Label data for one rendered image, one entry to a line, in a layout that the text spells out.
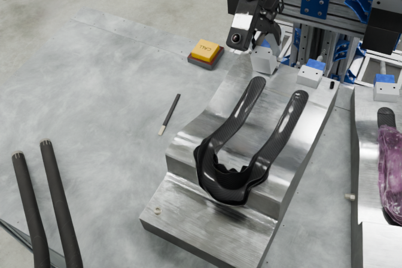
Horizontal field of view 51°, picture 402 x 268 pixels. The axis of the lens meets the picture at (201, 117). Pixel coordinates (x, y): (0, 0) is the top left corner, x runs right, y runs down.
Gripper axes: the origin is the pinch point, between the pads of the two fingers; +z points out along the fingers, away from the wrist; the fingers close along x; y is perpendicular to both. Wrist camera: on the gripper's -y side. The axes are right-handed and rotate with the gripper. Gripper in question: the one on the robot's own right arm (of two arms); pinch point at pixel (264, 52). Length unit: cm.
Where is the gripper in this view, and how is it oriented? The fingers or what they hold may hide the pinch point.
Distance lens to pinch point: 104.8
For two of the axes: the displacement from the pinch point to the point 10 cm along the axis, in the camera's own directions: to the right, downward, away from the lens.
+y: 4.5, -8.1, 3.8
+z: 2.8, 5.3, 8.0
